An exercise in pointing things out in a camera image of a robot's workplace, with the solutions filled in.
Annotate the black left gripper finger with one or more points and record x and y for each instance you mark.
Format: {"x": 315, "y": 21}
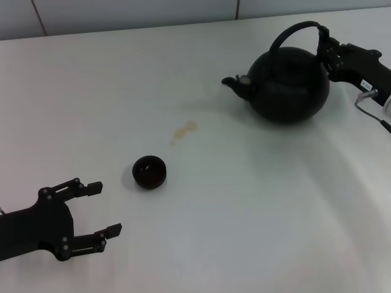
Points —
{"x": 85, "y": 189}
{"x": 91, "y": 242}

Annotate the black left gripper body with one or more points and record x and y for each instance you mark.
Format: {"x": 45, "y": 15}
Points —
{"x": 33, "y": 227}

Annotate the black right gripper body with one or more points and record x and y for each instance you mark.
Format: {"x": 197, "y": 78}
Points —
{"x": 363, "y": 68}

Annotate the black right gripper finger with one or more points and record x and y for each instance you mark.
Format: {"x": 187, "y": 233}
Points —
{"x": 328, "y": 41}
{"x": 332, "y": 62}

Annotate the black round teapot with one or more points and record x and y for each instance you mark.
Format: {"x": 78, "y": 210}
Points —
{"x": 290, "y": 85}

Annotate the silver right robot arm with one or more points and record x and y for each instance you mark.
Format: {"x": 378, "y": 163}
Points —
{"x": 388, "y": 107}

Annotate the small dark teacup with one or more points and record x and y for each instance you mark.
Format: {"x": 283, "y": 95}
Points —
{"x": 149, "y": 174}

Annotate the brown tea spill stain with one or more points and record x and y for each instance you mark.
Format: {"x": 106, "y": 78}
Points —
{"x": 184, "y": 129}

